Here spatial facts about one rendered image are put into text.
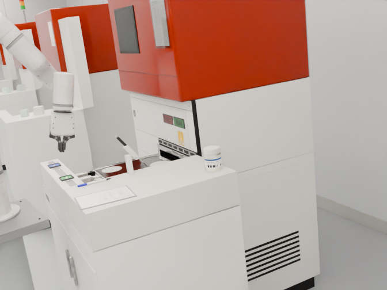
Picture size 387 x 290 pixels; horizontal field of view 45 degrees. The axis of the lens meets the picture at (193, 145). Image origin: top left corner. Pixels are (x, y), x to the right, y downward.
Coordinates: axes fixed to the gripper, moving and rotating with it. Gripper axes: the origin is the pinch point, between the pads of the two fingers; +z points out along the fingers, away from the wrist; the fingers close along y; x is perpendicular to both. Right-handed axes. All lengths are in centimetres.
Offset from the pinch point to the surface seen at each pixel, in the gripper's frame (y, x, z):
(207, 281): -50, 45, 48
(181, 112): -56, -1, -16
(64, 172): -5.1, -15.7, 14.8
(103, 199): -7.6, 36.7, 13.4
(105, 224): -6.0, 45.0, 19.8
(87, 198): -3.4, 30.1, 14.3
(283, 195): -114, 11, 25
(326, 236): -193, -34, 73
